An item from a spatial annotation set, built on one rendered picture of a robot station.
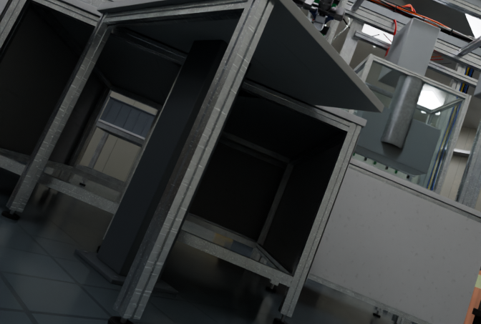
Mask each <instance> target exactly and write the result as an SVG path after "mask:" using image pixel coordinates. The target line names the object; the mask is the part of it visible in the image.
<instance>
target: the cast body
mask: <svg viewBox="0 0 481 324"><path fill-rule="evenodd" d="M326 18H327V17H326V15H325V14H323V13H319V14H317V15H316V18H315V22H314V26H315V27H316V28H317V29H318V30H319V31H321V30H322V29H323V27H324V24H325V21H326Z"/></svg>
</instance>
